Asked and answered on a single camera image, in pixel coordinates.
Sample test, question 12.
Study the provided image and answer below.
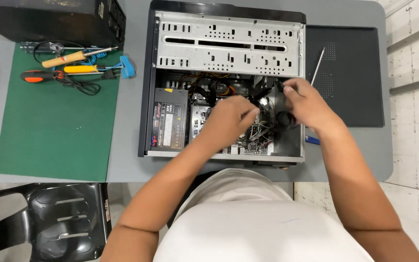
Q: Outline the blue antistatic wrist strap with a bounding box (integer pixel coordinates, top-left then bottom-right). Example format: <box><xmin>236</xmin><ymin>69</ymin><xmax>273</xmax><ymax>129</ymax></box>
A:
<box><xmin>52</xmin><ymin>50</ymin><xmax>136</xmax><ymax>79</ymax></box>

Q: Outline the person's white shirt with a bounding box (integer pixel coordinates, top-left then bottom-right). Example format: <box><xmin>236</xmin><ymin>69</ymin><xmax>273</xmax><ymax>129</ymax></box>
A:
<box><xmin>153</xmin><ymin>168</ymin><xmax>375</xmax><ymax>262</ymax></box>

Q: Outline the person's right hand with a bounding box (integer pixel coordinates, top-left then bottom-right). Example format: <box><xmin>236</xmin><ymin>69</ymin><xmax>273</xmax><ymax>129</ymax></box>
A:
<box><xmin>282</xmin><ymin>77</ymin><xmax>337</xmax><ymax>133</ymax></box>

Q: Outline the green cutting mat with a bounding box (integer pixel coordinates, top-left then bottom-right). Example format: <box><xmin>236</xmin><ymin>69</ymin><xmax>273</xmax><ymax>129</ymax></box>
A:
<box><xmin>0</xmin><ymin>43</ymin><xmax>123</xmax><ymax>182</ymax></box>

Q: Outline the clear handled screwdriver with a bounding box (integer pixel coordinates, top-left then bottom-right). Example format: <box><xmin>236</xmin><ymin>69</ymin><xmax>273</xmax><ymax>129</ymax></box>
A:
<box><xmin>20</xmin><ymin>41</ymin><xmax>103</xmax><ymax>54</ymax></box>

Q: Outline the green motherboard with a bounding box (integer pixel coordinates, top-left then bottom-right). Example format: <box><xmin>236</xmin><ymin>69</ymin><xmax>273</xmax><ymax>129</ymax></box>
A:
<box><xmin>190</xmin><ymin>93</ymin><xmax>276</xmax><ymax>156</ymax></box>

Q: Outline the black power supply unit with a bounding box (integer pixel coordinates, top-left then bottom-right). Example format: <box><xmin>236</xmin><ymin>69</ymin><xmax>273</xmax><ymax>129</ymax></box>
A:
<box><xmin>150</xmin><ymin>88</ymin><xmax>189</xmax><ymax>151</ymax></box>

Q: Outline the black case side panel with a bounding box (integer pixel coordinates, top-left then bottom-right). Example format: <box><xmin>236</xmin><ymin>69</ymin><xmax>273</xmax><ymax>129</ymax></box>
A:
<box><xmin>305</xmin><ymin>25</ymin><xmax>385</xmax><ymax>128</ymax></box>

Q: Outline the black power cord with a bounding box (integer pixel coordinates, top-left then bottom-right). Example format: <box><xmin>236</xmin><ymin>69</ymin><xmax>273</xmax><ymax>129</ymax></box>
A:
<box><xmin>33</xmin><ymin>40</ymin><xmax>121</xmax><ymax>96</ymax></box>

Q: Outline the grey wall pipe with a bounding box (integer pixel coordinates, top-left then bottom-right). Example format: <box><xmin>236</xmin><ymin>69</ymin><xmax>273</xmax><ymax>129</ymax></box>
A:
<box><xmin>389</xmin><ymin>74</ymin><xmax>419</xmax><ymax>96</ymax></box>

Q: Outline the black orange handled screwdriver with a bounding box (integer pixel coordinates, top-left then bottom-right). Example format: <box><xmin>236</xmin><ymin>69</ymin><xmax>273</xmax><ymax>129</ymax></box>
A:
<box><xmin>20</xmin><ymin>70</ymin><xmax>105</xmax><ymax>83</ymax></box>

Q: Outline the open grey computer case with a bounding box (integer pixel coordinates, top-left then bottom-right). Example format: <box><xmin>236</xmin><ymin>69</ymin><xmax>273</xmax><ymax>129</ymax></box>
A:
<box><xmin>138</xmin><ymin>0</ymin><xmax>307</xmax><ymax>169</ymax></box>

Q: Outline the black plastic chair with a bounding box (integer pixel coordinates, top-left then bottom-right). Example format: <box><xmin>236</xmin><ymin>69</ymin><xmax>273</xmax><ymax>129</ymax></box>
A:
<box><xmin>0</xmin><ymin>183</ymin><xmax>113</xmax><ymax>262</ymax></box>

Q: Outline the yellow handled screwdriver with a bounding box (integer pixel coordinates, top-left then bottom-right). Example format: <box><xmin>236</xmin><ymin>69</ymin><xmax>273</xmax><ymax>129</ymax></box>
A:
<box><xmin>63</xmin><ymin>64</ymin><xmax>105</xmax><ymax>74</ymax></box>

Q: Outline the person's left hand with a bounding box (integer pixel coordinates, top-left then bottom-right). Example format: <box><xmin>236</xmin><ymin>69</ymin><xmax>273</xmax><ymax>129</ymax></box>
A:
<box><xmin>203</xmin><ymin>95</ymin><xmax>261</xmax><ymax>148</ymax></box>

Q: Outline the black computer tower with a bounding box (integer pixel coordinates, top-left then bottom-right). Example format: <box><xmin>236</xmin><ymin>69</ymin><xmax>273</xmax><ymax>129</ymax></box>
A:
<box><xmin>0</xmin><ymin>0</ymin><xmax>127</xmax><ymax>50</ymax></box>

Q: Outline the blue handled screwdriver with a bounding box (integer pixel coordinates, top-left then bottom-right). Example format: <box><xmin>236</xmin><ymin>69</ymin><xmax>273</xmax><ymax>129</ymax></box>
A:
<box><xmin>305</xmin><ymin>47</ymin><xmax>326</xmax><ymax>145</ymax></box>

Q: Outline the black cable bundle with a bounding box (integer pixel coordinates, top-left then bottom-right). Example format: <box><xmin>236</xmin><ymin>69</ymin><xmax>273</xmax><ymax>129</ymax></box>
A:
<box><xmin>249</xmin><ymin>81</ymin><xmax>299</xmax><ymax>136</ymax></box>

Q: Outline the wooden handled soldering iron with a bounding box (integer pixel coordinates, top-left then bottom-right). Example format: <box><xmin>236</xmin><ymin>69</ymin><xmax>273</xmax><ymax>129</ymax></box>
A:
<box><xmin>41</xmin><ymin>46</ymin><xmax>119</xmax><ymax>68</ymax></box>

